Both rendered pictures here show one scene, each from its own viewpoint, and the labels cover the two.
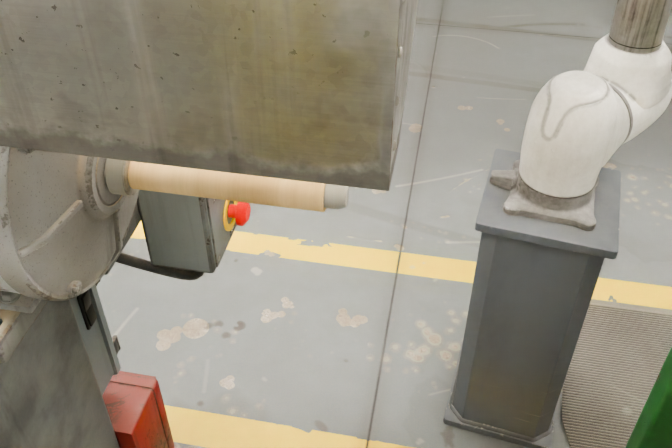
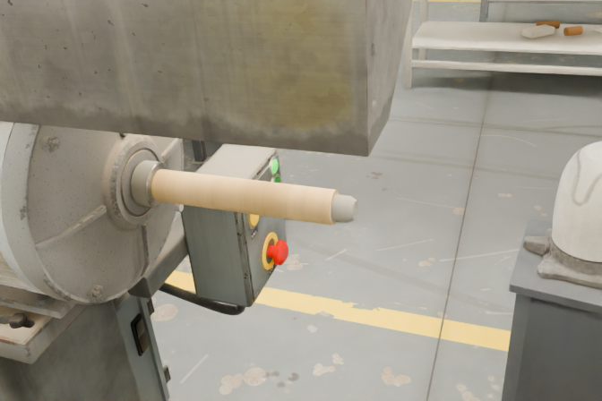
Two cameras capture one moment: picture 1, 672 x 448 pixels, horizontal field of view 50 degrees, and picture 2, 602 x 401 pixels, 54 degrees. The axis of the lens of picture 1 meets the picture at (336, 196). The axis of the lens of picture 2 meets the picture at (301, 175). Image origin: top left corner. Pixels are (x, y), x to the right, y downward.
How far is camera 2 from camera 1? 0.14 m
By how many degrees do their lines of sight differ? 14
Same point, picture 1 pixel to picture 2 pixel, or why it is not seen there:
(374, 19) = not seen: outside the picture
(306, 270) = (356, 330)
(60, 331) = (107, 351)
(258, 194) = (268, 205)
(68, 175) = (93, 180)
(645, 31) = not seen: outside the picture
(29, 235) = (47, 230)
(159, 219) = (203, 252)
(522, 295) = (559, 359)
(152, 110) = (127, 72)
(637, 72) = not seen: outside the picture
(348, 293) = (393, 354)
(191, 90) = (161, 46)
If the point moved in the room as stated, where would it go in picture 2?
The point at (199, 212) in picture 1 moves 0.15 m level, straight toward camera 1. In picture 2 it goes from (237, 246) to (237, 318)
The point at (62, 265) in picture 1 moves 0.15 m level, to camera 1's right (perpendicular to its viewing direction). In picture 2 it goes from (81, 267) to (239, 274)
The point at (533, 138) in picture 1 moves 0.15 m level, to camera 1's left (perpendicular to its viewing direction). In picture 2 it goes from (564, 203) to (487, 201)
